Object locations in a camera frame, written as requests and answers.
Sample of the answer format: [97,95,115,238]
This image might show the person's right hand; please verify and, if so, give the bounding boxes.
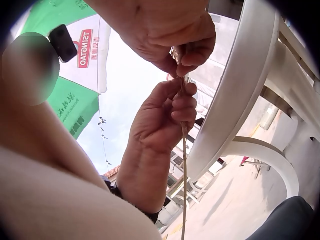
[99,0,217,78]

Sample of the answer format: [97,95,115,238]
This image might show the person's left hand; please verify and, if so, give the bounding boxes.
[129,79,198,157]

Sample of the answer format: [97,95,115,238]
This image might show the person's left index finger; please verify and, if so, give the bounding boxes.
[184,82,198,96]

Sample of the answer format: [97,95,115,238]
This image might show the person's left ring finger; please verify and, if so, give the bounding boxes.
[171,110,197,127]

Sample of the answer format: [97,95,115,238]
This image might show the person's right thumb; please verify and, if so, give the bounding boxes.
[140,41,181,78]

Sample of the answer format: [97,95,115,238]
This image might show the person's right index finger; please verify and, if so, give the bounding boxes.
[180,15,217,76]

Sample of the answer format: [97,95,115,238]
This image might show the person's left thumb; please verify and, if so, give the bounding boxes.
[147,79,182,107]

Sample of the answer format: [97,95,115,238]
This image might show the person's left middle finger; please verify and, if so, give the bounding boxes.
[172,96,197,112]

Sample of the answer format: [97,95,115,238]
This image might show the tan straw rope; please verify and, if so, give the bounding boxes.
[172,46,194,240]

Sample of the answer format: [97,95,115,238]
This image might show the white plastic table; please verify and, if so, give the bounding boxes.
[187,0,320,208]

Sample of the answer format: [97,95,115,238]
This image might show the white plastic chair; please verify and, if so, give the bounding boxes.
[172,179,208,208]

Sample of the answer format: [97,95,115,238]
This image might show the folding table with red cloth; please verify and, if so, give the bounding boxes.
[239,156,272,180]

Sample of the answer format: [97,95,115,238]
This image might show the green and white parasol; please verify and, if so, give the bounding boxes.
[19,0,112,140]

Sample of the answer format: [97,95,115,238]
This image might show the black wrist band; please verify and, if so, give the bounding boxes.
[101,175,161,224]

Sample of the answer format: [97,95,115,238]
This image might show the person's legs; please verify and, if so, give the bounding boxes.
[261,196,316,240]

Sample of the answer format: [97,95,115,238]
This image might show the person's body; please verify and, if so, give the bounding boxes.
[0,67,162,240]

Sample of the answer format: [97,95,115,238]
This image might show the thin overhead wire with clips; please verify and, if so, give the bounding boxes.
[96,14,112,167]

